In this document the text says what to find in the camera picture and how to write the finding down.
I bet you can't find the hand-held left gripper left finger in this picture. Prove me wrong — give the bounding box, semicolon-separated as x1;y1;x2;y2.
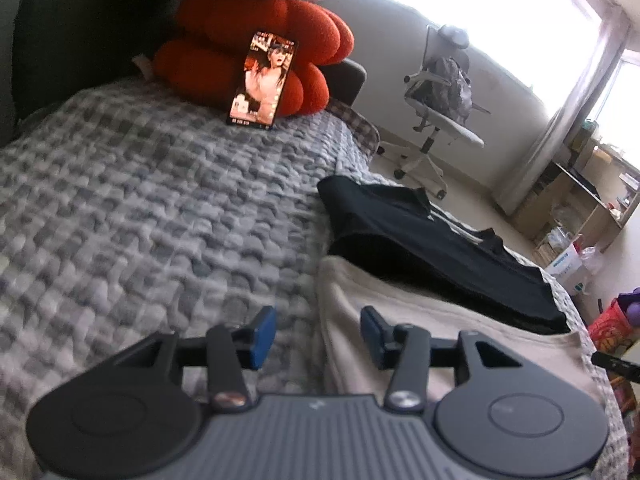
112;306;277;411

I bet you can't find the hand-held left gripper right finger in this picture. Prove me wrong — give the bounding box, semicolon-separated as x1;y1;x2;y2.
361;306;531;413

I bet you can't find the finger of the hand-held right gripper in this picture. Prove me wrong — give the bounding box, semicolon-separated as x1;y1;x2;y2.
591;351;640;381

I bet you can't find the beige and black shirt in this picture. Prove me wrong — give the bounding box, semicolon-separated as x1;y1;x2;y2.
315;175;608;411

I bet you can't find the red bag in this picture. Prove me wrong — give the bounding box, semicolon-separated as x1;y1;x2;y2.
587;297;636;353

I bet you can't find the purple plush toy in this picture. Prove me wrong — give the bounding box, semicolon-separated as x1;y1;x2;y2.
617;287;640;328

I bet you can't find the white cardboard box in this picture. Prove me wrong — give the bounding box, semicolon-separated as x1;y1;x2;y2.
542;240;591;296

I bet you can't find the grey white quilted blanket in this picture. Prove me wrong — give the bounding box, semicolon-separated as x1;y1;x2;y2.
0;75;631;480

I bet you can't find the wooden shelf desk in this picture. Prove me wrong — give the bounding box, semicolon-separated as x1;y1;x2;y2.
512;120;640;261

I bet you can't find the white office chair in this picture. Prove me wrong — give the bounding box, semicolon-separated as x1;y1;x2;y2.
376;24;486;201

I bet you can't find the grey curtain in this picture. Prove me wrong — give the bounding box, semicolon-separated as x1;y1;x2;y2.
492;5;631;216

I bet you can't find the smartphone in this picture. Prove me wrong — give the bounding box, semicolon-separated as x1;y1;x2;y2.
226;30;299;128

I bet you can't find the grey backpack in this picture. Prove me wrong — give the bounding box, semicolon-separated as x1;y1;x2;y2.
425;56;473;123

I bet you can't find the orange pumpkin cushion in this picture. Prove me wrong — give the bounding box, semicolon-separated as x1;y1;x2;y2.
152;0;355;121

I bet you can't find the grey sofa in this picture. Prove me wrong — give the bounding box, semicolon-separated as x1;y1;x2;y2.
0;0;368;148

